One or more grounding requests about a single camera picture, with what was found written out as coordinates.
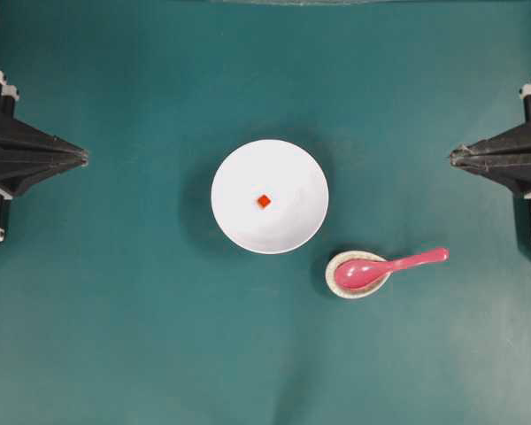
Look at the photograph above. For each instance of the white round bowl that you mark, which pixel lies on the white round bowl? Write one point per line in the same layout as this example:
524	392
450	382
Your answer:
295	183

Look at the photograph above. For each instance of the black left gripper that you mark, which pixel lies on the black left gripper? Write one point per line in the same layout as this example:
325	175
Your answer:
18	175

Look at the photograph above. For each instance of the speckled ceramic spoon rest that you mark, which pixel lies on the speckled ceramic spoon rest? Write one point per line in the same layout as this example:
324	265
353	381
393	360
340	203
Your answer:
347	293

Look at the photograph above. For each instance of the pink plastic spoon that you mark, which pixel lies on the pink plastic spoon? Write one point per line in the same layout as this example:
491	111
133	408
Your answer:
355	274

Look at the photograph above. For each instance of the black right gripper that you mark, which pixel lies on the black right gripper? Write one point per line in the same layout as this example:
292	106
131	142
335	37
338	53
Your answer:
488	158

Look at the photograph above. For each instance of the small red block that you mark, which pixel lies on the small red block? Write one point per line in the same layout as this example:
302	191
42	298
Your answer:
264	201

